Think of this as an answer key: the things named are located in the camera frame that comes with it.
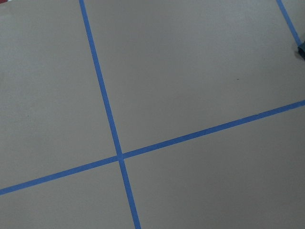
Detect black graphic t-shirt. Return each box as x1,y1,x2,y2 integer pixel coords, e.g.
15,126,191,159
297,42,305,60

